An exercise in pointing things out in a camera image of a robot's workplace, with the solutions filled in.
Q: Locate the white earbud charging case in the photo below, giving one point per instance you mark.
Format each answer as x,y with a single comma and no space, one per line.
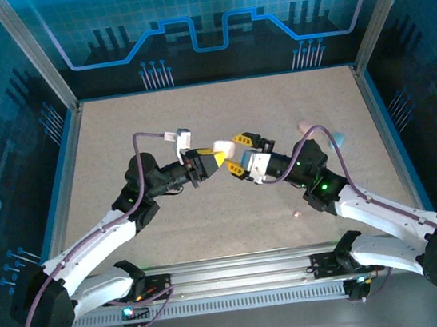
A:
226,147

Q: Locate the pink soft toy piece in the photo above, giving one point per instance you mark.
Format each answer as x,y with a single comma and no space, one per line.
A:
303,125

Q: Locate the blue earbud charging case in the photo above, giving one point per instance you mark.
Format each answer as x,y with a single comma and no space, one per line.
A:
338,140

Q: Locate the pink earbud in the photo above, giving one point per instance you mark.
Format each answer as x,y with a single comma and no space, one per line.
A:
297,214

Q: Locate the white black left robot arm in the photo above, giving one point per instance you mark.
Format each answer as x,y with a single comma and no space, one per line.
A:
91,236

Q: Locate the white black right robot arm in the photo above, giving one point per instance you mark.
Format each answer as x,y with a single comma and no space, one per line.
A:
382,210

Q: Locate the aluminium base extrusion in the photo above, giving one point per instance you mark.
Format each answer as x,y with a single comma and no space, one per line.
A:
241,273

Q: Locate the black LED controller box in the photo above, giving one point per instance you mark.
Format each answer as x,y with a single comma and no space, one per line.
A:
135,313
356,288

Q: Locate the aluminium table side rail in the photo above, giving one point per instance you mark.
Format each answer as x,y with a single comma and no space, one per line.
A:
64,179
386,137

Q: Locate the aluminium frame post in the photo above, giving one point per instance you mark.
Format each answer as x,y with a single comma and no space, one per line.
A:
382,9
35,54

